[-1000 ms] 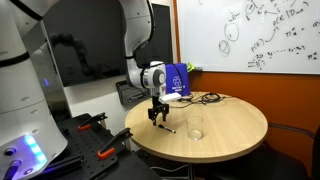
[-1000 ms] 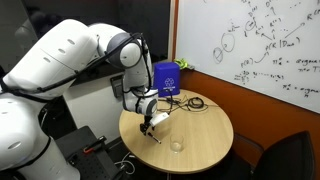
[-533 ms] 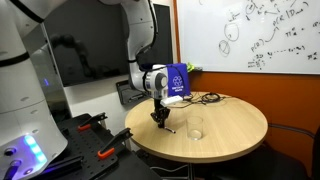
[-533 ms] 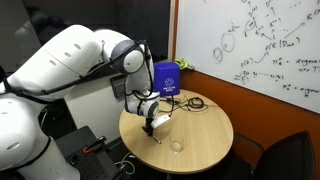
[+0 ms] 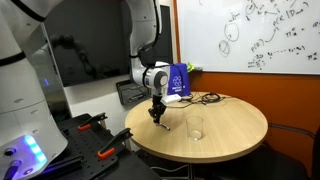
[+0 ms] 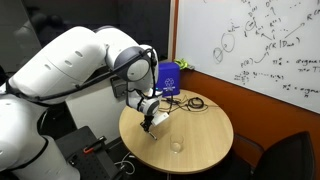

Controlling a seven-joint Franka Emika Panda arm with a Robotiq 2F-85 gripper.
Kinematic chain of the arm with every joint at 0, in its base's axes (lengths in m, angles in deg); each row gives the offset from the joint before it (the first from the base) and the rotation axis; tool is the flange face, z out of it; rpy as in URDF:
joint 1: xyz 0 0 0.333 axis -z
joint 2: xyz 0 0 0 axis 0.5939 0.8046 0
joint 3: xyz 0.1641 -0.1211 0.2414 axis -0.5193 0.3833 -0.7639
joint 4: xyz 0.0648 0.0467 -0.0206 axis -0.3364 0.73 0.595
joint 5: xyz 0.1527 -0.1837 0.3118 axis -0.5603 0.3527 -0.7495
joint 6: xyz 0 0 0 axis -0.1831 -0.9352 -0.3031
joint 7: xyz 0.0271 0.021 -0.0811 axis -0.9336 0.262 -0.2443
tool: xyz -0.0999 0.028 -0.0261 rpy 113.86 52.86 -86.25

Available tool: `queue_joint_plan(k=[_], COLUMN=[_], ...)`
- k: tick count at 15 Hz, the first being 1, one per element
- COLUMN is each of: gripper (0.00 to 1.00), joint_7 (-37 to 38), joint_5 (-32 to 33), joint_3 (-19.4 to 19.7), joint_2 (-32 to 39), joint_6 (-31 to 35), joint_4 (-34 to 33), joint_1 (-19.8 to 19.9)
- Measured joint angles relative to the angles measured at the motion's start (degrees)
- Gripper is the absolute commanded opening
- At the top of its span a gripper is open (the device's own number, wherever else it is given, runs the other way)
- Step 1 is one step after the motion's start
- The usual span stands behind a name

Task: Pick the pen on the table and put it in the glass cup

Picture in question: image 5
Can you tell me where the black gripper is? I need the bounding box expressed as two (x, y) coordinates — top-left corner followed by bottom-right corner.
(148, 94), (168, 125)

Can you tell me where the clear glass cup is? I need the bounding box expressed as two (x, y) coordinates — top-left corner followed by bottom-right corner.
(185, 115), (205, 141)

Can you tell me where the blue bag with white print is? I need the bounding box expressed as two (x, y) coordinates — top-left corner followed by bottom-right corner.
(166, 63), (192, 98)

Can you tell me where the whiteboard with writing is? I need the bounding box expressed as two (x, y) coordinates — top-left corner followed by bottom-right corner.
(176, 0), (320, 76)

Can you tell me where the black office chair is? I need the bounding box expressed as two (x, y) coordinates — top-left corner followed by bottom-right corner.
(266, 123), (320, 180)

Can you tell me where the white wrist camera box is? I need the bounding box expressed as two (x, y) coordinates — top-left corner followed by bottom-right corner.
(160, 94), (183, 105)

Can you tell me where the black clamp with orange handle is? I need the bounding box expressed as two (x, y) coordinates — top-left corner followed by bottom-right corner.
(97, 127), (134, 160)
(77, 112), (108, 132)

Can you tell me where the white cable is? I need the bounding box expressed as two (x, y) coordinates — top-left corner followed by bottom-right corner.
(149, 164), (190, 175)

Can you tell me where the black cable with coil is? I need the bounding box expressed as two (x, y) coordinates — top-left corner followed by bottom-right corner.
(179, 92), (232, 110)

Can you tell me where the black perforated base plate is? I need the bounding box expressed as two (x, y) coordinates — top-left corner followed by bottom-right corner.
(29, 113), (162, 180)

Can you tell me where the black wall monitor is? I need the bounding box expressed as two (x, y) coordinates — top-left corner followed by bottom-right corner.
(43, 0), (175, 89)

